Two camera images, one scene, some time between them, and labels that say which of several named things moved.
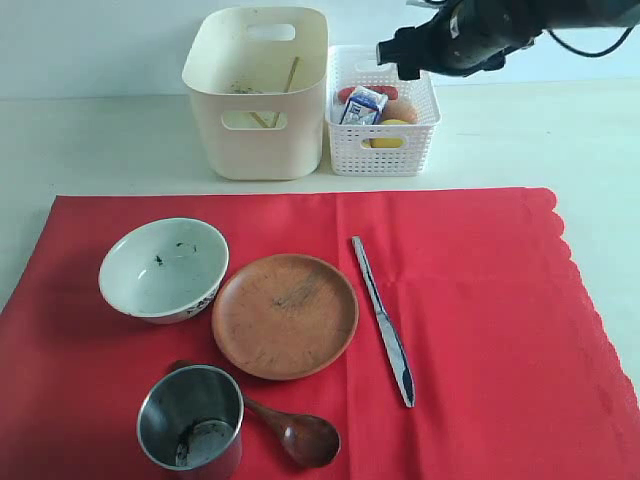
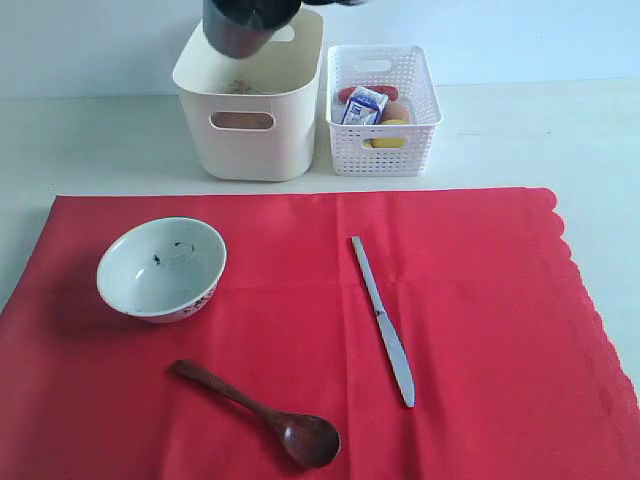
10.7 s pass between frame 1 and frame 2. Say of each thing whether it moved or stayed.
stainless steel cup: moved
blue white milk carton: stayed
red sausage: stayed
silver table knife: stayed
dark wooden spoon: stayed
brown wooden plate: moved
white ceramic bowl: stayed
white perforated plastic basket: stayed
